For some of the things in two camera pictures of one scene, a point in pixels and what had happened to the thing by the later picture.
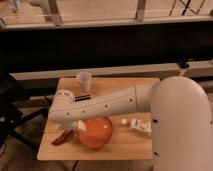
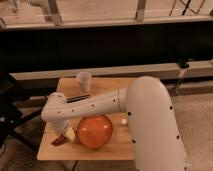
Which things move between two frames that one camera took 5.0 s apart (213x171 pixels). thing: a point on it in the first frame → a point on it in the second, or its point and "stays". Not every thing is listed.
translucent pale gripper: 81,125 → 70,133
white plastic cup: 85,81 stays
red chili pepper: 61,137 stays
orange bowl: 97,133 stays
